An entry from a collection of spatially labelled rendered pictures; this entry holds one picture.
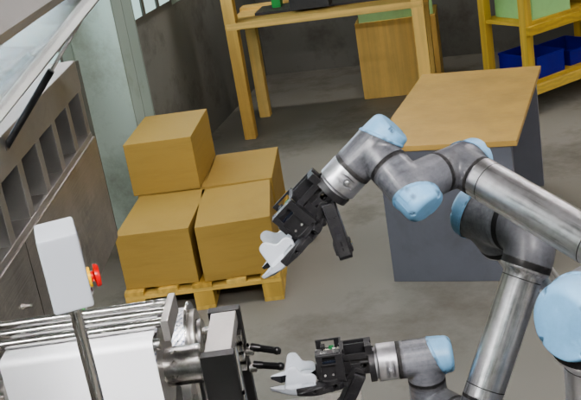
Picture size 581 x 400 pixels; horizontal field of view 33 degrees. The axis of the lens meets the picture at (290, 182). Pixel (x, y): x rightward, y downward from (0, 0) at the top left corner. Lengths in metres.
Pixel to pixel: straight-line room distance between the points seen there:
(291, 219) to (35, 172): 0.72
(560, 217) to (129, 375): 0.72
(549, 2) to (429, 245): 2.93
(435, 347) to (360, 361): 0.15
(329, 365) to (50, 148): 0.88
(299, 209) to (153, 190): 3.66
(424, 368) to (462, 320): 2.51
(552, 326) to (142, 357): 0.61
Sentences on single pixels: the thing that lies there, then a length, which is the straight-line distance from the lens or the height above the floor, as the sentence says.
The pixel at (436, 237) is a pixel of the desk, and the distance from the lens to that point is 4.76.
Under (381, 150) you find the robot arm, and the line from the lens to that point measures 1.71.
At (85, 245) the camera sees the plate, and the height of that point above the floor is 1.26.
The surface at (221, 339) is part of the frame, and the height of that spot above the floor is 1.44.
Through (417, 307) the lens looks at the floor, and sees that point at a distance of 4.64.
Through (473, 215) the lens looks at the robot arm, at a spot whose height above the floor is 1.36.
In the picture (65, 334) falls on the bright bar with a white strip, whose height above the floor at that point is 1.45.
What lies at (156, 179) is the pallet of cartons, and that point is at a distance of 5.36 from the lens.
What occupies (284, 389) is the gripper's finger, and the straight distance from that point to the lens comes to 2.00.
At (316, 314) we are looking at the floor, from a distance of 4.70.
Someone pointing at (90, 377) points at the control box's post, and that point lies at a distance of 1.33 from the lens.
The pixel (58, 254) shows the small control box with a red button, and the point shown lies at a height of 1.69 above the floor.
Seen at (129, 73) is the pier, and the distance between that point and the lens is 5.87.
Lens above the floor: 2.12
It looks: 19 degrees down
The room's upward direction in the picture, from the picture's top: 9 degrees counter-clockwise
